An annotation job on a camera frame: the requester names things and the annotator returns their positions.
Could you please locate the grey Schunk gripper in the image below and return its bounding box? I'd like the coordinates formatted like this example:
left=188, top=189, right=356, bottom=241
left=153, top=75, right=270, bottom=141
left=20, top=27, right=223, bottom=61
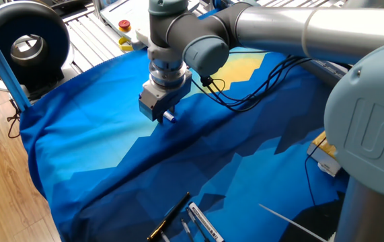
left=138, top=79, right=193, bottom=124

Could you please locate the blue-capped white marker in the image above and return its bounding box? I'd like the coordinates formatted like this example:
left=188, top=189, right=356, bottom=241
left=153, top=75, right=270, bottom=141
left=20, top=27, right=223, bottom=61
left=163, top=110, right=178, bottom=124

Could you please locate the black and gold pen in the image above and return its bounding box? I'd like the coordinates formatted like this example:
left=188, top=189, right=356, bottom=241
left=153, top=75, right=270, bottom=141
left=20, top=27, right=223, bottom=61
left=147, top=191, right=192, bottom=242

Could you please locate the grey transparent pen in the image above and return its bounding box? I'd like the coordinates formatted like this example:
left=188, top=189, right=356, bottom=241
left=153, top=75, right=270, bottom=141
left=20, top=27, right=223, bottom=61
left=185, top=206, right=211, bottom=242

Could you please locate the silver force sensor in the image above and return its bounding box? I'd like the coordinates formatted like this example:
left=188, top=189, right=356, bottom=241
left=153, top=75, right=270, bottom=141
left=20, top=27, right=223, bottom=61
left=148, top=58, right=188, bottom=89

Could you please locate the blue mountain print cloth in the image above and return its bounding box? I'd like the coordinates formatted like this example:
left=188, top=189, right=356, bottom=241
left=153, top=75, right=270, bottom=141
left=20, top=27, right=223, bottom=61
left=19, top=46, right=350, bottom=242

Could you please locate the yellow plastic hook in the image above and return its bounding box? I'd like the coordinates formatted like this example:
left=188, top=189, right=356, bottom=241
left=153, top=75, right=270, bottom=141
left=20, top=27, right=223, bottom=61
left=118, top=36, right=137, bottom=52

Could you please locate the red emergency stop button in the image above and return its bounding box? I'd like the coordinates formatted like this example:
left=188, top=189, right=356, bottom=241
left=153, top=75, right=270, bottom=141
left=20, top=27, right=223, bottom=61
left=118, top=19, right=132, bottom=33

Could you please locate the white teach pendant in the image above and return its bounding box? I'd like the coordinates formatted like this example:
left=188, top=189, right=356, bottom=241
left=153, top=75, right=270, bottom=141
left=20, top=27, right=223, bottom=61
left=100, top=0, right=152, bottom=48

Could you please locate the black-capped white marker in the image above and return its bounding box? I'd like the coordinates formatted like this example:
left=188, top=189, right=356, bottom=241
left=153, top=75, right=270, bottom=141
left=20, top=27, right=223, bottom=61
left=188, top=201, right=225, bottom=242

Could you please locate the black flat device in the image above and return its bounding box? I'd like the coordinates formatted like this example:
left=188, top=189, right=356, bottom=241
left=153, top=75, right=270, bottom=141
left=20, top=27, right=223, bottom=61
left=43, top=0, right=93, bottom=18

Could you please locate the yellow cardboard box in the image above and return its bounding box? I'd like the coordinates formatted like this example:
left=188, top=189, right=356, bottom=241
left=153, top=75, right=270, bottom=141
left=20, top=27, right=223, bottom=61
left=307, top=130, right=342, bottom=178

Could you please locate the blue metal pole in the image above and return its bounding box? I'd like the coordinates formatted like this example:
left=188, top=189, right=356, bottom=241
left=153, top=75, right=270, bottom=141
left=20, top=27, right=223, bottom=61
left=0, top=9, right=32, bottom=112

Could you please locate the black gripper cable bundle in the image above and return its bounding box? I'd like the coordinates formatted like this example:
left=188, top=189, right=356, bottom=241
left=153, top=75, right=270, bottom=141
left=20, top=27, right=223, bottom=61
left=191, top=55, right=313, bottom=113

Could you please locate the thin dark cable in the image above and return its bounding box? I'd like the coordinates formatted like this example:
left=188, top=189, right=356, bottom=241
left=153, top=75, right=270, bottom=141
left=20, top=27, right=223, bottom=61
left=304, top=134, right=329, bottom=206

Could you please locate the black floor cable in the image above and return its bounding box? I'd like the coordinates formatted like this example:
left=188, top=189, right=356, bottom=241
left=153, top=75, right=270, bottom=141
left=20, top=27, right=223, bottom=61
left=6, top=97, right=23, bottom=139

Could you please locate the grey aluminium rail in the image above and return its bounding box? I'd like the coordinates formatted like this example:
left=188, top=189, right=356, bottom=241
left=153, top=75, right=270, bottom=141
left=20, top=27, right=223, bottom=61
left=299, top=58, right=350, bottom=88

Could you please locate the long white cable tie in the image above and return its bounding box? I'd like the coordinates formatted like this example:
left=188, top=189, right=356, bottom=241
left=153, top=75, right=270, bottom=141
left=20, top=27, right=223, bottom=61
left=258, top=203, right=330, bottom=242

